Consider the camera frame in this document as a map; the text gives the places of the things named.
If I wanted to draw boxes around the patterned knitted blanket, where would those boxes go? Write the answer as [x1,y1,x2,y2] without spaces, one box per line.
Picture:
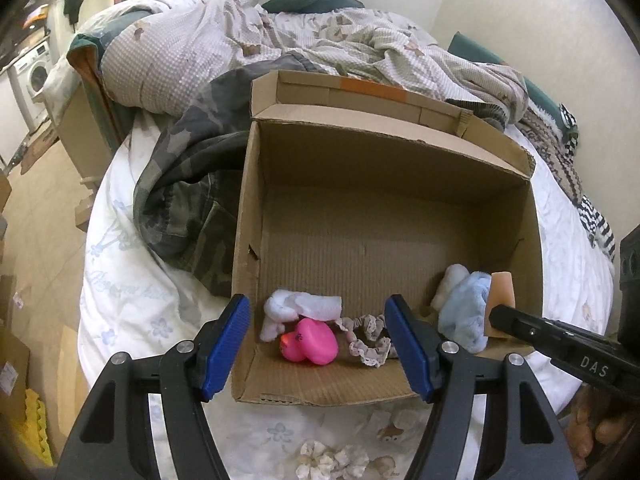
[515,105,586,201]

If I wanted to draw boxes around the camouflage garment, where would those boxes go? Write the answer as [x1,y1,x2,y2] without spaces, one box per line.
[132,52,507,297]

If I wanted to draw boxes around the black and white striped cloth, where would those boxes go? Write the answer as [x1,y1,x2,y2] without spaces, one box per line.
[557,102,617,261]

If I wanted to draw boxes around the yellow foam mat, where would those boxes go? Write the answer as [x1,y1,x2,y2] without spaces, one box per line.
[20,387,56,466]

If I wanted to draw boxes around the green cushion with orange edge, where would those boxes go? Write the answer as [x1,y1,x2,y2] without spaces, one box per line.
[67,10,136,146]

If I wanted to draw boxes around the beige lace scrunchie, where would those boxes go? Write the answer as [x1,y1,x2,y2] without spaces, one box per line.
[334,312,396,370]

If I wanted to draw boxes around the white washing machine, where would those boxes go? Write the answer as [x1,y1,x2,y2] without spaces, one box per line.
[10,40,53,111]

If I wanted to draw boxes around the small white sock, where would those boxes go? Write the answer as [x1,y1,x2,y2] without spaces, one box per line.
[260,290,343,343]

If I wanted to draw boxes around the teal pillow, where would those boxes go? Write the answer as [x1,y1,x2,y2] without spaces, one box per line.
[446,31,558,121]

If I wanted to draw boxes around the brown cardboard box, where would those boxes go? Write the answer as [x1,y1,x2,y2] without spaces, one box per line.
[231,70,545,407]

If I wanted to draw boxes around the flat cardboard boxes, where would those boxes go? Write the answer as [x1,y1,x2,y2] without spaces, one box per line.
[0,327,31,423]

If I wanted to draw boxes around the cream floral scrunchie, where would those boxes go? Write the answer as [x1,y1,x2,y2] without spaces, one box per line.
[295,440,371,480]

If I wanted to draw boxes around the brown floor mat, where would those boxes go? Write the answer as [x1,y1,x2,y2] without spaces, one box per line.
[20,127,61,171]

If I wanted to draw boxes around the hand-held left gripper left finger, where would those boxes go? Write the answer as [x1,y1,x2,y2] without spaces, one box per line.
[52,294,251,480]

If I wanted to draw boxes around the white floral pillow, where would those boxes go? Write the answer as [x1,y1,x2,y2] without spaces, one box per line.
[42,7,116,106]

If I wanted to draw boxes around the white fluffy sock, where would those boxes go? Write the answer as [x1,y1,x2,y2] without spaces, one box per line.
[431,264,471,311]

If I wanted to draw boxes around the waffle duvet with bear print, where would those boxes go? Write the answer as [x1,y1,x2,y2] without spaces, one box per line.
[97,0,531,126]

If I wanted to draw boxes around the peach foam piece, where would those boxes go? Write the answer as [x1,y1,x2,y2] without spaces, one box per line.
[482,271,516,338]

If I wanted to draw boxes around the white floral bed sheet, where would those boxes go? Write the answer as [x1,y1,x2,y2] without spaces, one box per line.
[77,110,616,480]

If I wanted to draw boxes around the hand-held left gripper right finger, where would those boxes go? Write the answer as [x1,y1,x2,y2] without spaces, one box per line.
[384,294,583,480]

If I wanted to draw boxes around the small cardboard box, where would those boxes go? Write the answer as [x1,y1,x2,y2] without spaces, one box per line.
[75,195,98,231]

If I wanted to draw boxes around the white cabinet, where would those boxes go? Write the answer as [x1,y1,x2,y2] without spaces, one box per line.
[0,67,31,161]

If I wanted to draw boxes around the pink rubber duck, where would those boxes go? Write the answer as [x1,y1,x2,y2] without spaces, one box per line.
[279,317,338,366]

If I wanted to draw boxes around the person's right hand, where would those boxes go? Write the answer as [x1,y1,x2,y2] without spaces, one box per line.
[565,387,636,471]

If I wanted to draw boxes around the light blue fluffy sock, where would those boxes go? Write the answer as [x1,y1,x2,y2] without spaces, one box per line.
[439,272,493,353]

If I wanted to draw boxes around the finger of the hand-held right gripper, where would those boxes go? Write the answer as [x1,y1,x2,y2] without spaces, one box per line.
[489,305,626,391]

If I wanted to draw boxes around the beige bed frame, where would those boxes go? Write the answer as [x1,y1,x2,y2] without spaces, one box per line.
[52,87,118,191]

